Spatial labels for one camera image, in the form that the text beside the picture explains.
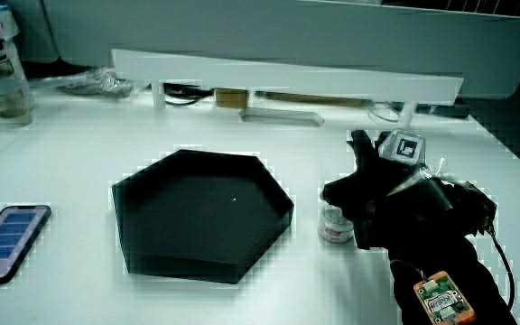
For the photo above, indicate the person's right hand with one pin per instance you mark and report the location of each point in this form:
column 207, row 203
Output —
column 377, row 194

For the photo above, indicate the person's right forearm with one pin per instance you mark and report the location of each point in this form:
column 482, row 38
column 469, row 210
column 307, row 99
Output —
column 476, row 275

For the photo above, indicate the white desk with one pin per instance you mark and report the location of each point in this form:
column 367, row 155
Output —
column 84, row 158

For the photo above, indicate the small round clear container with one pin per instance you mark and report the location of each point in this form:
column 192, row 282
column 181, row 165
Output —
column 333, row 228

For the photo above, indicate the flat black device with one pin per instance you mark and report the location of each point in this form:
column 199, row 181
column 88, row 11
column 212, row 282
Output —
column 452, row 111

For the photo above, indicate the long wooden strip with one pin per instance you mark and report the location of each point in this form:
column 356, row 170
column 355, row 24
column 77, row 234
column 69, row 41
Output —
column 314, row 99

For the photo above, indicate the orange circuit board module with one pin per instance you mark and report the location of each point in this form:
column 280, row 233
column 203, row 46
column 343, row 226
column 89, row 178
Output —
column 444, row 300

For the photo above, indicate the white monitor riser shelf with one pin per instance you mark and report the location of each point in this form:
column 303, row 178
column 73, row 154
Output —
column 287, row 77

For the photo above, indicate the small wooden box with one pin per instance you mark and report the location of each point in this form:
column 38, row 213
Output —
column 231, row 98

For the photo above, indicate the black hexagonal tray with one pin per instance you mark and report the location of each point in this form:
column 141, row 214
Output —
column 197, row 216

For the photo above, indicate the large white panel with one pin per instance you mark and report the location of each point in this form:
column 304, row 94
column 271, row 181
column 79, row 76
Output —
column 287, row 31

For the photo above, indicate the crumpled clear plastic bag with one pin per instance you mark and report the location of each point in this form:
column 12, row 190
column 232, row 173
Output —
column 99, row 83

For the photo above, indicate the black smartphone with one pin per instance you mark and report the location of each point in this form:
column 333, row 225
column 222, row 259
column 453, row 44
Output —
column 5, row 244

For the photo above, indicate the clear water bottle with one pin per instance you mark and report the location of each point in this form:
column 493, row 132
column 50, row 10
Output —
column 5, row 86

